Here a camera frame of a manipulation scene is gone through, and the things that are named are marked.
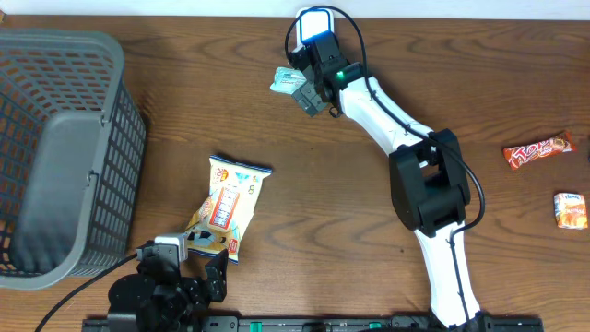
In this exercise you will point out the white barcode scanner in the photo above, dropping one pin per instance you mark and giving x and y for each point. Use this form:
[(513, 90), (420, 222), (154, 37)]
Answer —
[(312, 23)]

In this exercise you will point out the grey plastic shopping basket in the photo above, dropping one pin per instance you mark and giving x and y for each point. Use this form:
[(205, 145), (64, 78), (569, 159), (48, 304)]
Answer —
[(72, 145)]

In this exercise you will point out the pale green wipes pack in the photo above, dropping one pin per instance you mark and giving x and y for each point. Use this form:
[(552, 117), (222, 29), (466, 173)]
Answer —
[(287, 80)]

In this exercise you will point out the small orange juice carton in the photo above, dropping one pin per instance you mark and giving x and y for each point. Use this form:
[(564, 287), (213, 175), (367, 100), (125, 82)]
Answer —
[(570, 211)]

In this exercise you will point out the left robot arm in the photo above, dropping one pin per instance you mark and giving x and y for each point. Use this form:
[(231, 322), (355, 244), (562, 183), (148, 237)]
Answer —
[(131, 308)]

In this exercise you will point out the red brown snack packet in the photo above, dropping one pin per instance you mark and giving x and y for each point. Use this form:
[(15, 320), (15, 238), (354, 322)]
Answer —
[(555, 145)]

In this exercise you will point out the yellow snack bag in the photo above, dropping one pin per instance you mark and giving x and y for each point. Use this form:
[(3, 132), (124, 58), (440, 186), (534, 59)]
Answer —
[(223, 218)]

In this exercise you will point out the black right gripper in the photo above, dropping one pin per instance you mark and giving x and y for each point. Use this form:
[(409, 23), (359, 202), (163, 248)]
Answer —
[(307, 98)]

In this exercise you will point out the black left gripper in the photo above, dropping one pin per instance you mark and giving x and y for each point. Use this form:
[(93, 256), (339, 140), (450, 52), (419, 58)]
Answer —
[(217, 283)]

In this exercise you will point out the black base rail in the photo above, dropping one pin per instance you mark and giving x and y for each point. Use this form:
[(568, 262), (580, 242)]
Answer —
[(481, 323)]

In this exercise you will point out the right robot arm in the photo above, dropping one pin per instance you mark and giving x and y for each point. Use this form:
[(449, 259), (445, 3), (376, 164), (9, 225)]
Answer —
[(428, 177)]

